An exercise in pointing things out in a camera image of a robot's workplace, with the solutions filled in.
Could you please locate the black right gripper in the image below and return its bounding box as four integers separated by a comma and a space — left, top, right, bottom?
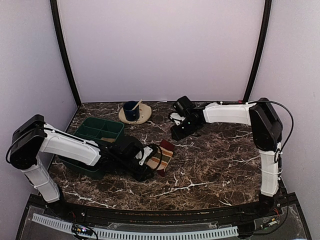
170, 118, 199, 142

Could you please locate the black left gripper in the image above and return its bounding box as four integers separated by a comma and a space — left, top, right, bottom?
116, 156, 155, 183

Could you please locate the tan sock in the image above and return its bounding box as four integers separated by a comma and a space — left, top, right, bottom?
101, 137, 116, 143

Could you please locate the striped brown red sock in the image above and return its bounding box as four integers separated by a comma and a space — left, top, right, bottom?
146, 139, 175, 177

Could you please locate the green plastic divided tray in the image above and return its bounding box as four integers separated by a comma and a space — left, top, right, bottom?
58, 117, 125, 180

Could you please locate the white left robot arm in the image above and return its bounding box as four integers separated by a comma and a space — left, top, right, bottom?
5, 114, 163, 218

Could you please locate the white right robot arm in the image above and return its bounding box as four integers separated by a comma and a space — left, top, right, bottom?
169, 96, 288, 197

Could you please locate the dark blue cup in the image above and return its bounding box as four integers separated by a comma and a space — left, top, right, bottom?
123, 101, 140, 122

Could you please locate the wooden stick in cup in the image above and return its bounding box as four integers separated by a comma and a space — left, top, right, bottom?
131, 99, 143, 111

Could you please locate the small circuit board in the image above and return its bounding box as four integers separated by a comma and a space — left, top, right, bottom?
71, 224, 93, 236

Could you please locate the white slotted cable duct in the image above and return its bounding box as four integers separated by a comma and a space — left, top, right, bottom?
31, 213, 239, 240

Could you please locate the black front rail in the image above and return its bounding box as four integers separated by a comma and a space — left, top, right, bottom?
66, 202, 261, 224

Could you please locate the black right frame post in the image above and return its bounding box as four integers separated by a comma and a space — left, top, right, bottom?
242, 0, 272, 102

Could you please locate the black frame post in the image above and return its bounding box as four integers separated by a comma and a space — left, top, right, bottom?
49, 0, 82, 108
242, 0, 272, 102

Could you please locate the black left frame post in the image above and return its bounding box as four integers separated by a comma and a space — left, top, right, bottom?
49, 0, 82, 108

